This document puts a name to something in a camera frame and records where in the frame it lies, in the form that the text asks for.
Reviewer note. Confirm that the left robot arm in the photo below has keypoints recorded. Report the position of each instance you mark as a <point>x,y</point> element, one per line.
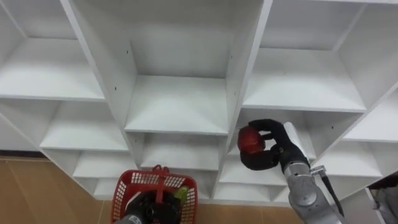
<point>130,219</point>

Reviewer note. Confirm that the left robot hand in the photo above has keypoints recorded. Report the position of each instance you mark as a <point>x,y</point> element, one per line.
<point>154,208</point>

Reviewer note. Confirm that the red apple soft toy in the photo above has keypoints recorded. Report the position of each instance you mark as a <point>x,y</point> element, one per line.
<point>250,140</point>

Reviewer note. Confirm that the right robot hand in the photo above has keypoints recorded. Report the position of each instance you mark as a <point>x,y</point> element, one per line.
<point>281,149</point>

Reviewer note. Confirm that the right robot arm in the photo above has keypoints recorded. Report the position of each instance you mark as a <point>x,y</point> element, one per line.
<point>306,196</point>

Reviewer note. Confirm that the red plastic shopping basket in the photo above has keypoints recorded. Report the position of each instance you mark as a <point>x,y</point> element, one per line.
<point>130,193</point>

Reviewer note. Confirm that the white cubby shelf unit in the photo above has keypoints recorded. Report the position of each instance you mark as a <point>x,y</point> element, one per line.
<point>177,102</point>

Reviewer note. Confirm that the green soft toy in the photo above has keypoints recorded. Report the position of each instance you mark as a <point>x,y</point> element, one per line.
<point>181,193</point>

